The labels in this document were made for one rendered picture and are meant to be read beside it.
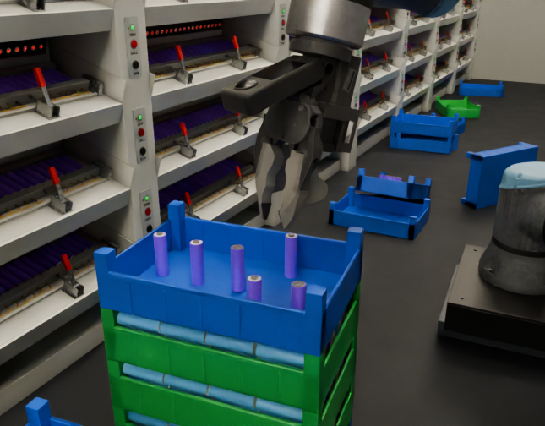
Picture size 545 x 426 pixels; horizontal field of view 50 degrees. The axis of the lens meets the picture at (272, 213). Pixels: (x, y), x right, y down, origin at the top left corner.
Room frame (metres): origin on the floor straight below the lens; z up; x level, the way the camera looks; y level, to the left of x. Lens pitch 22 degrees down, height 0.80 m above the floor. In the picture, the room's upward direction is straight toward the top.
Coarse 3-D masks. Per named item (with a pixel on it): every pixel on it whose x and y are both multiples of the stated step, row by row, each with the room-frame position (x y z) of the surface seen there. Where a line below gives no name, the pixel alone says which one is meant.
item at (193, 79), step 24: (192, 24) 1.77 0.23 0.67; (216, 24) 1.89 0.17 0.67; (168, 48) 1.65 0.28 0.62; (192, 48) 1.71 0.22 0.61; (216, 48) 1.78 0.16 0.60; (240, 48) 1.83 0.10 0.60; (264, 48) 1.88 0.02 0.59; (168, 72) 1.51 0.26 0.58; (192, 72) 1.56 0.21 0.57; (216, 72) 1.63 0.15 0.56; (240, 72) 1.69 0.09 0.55; (168, 96) 1.40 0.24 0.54; (192, 96) 1.49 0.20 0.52
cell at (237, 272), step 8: (232, 248) 0.70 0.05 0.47; (240, 248) 0.70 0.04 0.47; (232, 256) 0.70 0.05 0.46; (240, 256) 0.70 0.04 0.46; (232, 264) 0.70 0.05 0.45; (240, 264) 0.70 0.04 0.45; (232, 272) 0.70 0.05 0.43; (240, 272) 0.70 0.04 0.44; (232, 280) 0.70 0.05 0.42; (240, 280) 0.70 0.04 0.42; (232, 288) 0.70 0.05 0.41; (240, 288) 0.70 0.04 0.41
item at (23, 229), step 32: (0, 160) 1.16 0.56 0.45; (32, 160) 1.22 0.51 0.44; (64, 160) 1.27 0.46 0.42; (96, 160) 1.28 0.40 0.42; (0, 192) 1.07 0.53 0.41; (32, 192) 1.10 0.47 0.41; (64, 192) 1.15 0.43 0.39; (96, 192) 1.20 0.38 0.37; (128, 192) 1.25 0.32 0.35; (0, 224) 1.00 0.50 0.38; (32, 224) 1.03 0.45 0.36; (64, 224) 1.08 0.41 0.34; (0, 256) 0.95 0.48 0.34
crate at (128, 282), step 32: (192, 224) 0.84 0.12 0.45; (224, 224) 0.82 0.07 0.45; (96, 256) 0.67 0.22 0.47; (128, 256) 0.73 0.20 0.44; (224, 256) 0.81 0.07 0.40; (256, 256) 0.80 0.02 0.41; (320, 256) 0.76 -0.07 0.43; (352, 256) 0.73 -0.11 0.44; (128, 288) 0.65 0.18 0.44; (160, 288) 0.63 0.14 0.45; (192, 288) 0.62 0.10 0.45; (224, 288) 0.71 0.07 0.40; (288, 288) 0.71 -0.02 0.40; (320, 288) 0.57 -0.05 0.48; (352, 288) 0.70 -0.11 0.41; (192, 320) 0.62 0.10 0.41; (224, 320) 0.60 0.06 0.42; (256, 320) 0.59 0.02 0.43; (288, 320) 0.57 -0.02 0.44; (320, 320) 0.56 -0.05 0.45; (320, 352) 0.56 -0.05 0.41
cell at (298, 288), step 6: (294, 282) 0.61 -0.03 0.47; (300, 282) 0.61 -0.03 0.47; (294, 288) 0.60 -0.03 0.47; (300, 288) 0.60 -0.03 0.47; (306, 288) 0.60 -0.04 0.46; (294, 294) 0.60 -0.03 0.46; (300, 294) 0.60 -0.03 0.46; (294, 300) 0.60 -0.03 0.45; (300, 300) 0.60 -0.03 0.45; (294, 306) 0.60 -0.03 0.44; (300, 306) 0.60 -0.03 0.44
